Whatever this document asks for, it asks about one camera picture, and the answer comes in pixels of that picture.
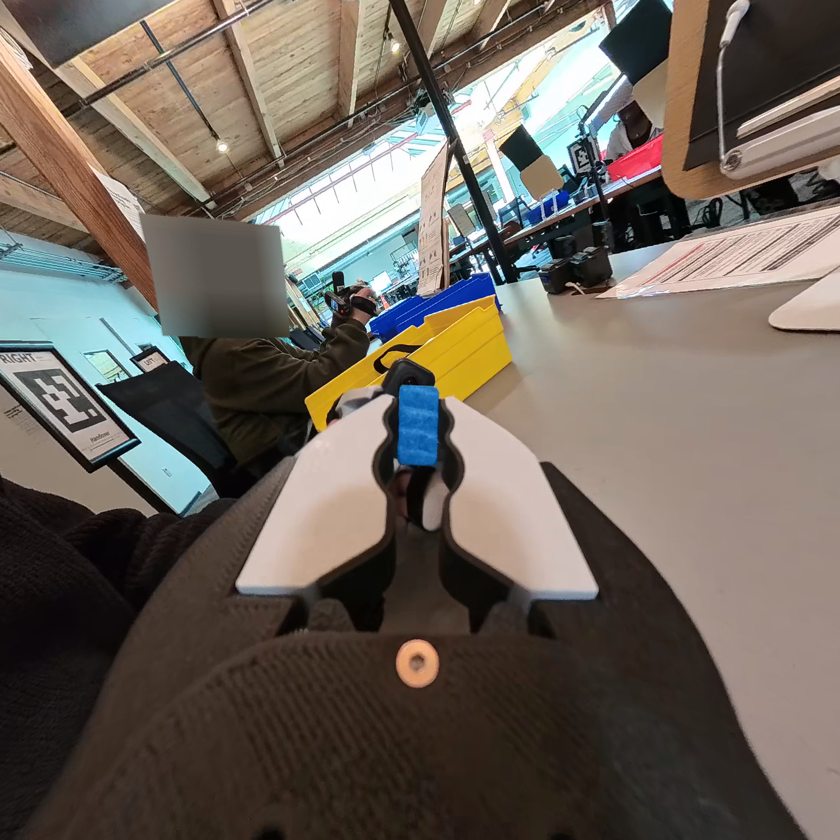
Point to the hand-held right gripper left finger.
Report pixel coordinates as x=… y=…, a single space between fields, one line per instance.
x=315 y=518

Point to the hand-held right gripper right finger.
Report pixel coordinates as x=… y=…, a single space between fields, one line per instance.
x=518 y=518

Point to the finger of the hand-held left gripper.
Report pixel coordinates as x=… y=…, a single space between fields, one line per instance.
x=358 y=401

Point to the blue foam block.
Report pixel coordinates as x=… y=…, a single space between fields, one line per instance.
x=418 y=426

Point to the yellow plastic bin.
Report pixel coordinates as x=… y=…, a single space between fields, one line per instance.
x=472 y=348

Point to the person's left hand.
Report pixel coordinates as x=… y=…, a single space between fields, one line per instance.
x=400 y=489

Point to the blue plastic bin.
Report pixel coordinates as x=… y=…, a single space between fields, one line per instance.
x=433 y=305

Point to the wooden instruction board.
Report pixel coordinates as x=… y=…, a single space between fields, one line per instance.
x=434 y=216

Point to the black chair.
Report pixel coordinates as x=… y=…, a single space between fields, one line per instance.
x=170 y=420

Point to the black battery charger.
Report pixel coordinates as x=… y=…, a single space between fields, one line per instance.
x=558 y=275
x=592 y=266

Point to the framed marker poster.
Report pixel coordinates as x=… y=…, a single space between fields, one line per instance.
x=151 y=362
x=62 y=400

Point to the black and beige board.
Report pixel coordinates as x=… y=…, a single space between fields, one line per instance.
x=531 y=161

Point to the black pole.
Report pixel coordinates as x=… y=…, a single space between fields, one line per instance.
x=453 y=131

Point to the person's black sweater torso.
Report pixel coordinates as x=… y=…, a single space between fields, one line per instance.
x=72 y=623

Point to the marker tag on stand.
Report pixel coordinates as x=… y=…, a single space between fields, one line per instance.
x=584 y=152

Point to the wooden desk with black legs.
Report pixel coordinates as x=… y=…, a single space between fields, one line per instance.
x=630 y=190

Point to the red box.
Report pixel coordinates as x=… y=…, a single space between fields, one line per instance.
x=636 y=161

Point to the printed paper sheet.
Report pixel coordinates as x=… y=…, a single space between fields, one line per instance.
x=735 y=253

